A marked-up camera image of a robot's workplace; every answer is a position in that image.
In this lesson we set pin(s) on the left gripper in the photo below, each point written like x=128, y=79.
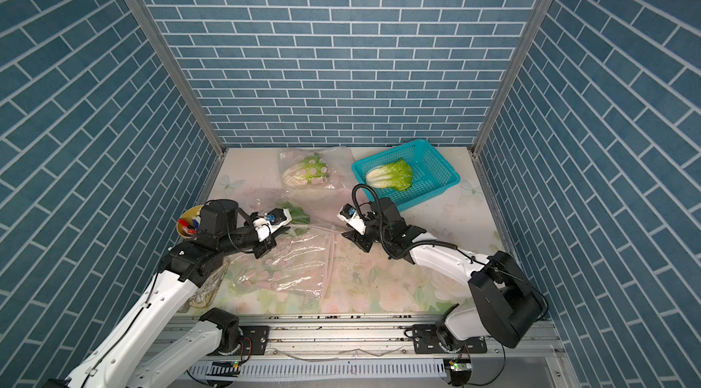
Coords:
x=266, y=245

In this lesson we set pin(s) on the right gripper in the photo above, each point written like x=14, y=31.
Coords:
x=359, y=239

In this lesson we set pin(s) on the zip-top bag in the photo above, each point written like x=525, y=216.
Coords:
x=299, y=264
x=310, y=213
x=338, y=159

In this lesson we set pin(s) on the chinese cabbage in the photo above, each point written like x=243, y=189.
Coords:
x=398, y=175
x=311, y=170
x=298, y=216

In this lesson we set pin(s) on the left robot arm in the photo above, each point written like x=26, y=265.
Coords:
x=223, y=229

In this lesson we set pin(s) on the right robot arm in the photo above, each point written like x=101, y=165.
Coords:
x=506, y=304

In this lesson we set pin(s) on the yellow pen cup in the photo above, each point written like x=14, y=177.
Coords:
x=189, y=222

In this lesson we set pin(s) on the map-print cup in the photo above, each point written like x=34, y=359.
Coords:
x=205, y=295

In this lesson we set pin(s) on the teal plastic basket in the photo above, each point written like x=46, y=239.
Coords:
x=433, y=175

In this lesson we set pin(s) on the red marker pen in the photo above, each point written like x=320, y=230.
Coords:
x=184, y=224

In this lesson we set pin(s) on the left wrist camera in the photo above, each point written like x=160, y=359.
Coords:
x=276, y=220

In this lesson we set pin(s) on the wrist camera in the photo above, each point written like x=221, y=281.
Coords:
x=352, y=217
x=276, y=220

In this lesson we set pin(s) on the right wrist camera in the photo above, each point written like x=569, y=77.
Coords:
x=352, y=217

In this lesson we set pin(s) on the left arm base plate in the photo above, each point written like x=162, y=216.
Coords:
x=244, y=341

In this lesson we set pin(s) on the aluminium mounting rail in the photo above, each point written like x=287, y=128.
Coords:
x=344, y=336

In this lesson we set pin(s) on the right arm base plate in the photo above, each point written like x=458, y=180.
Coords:
x=432, y=339

